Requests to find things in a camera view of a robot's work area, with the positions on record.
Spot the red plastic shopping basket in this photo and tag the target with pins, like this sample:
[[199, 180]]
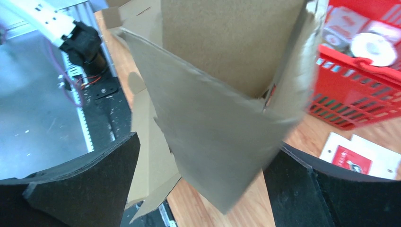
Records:
[[350, 92]]

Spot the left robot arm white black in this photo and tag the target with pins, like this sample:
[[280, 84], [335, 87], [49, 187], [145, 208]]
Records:
[[80, 42]]

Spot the pink white round roll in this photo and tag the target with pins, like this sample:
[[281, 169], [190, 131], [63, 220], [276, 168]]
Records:
[[375, 47]]

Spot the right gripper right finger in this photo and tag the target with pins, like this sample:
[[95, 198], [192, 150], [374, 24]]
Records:
[[305, 191]]

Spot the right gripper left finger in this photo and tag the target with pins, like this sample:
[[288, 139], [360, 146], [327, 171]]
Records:
[[88, 191]]

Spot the white slotted cable duct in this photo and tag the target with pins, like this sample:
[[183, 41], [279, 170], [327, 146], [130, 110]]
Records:
[[156, 173]]

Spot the brown cardboard box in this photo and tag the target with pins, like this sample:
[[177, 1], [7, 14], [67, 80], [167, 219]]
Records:
[[218, 86]]

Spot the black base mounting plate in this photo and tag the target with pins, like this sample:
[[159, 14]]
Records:
[[106, 121]]

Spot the red white paper packet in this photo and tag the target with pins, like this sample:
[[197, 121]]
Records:
[[362, 156]]

